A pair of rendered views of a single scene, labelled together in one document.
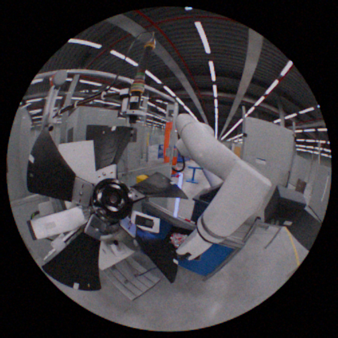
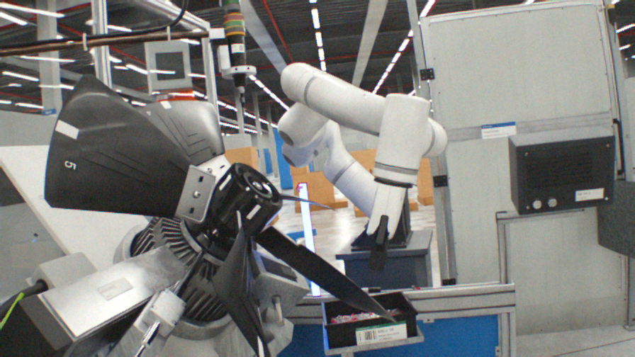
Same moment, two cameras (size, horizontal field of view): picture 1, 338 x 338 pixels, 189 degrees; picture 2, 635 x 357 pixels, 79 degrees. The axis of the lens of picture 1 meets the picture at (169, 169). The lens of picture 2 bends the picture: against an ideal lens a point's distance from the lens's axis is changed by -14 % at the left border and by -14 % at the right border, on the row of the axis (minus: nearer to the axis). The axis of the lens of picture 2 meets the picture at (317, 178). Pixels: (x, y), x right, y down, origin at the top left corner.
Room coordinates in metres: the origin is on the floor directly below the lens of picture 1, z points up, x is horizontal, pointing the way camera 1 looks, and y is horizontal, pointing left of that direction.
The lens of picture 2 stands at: (-0.56, 0.31, 1.26)
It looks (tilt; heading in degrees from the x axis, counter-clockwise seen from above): 3 degrees down; 340
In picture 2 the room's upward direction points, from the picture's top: 7 degrees counter-clockwise
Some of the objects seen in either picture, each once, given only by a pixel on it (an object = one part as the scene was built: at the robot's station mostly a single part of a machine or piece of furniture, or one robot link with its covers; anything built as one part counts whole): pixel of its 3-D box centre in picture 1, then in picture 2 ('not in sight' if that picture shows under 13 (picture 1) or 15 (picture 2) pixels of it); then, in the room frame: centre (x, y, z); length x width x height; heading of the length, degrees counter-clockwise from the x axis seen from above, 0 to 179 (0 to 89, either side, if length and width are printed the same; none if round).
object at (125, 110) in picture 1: (132, 102); (232, 52); (0.32, 0.13, 1.49); 0.09 x 0.07 x 0.10; 90
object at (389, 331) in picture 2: (184, 241); (368, 319); (0.39, -0.13, 0.85); 0.22 x 0.17 x 0.07; 71
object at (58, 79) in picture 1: (58, 78); not in sight; (0.32, 0.84, 1.88); 0.16 x 0.07 x 0.16; 0
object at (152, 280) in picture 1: (126, 274); not in sight; (0.33, 0.36, 0.04); 0.62 x 0.45 x 0.08; 55
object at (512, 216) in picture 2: (270, 222); (539, 213); (0.26, -0.60, 1.04); 0.24 x 0.03 x 0.03; 55
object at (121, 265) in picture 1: (123, 268); not in sight; (0.27, 0.29, 0.46); 0.09 x 0.05 x 0.91; 145
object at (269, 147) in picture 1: (266, 173); (531, 157); (1.26, -1.68, 1.10); 1.21 x 0.06 x 2.20; 55
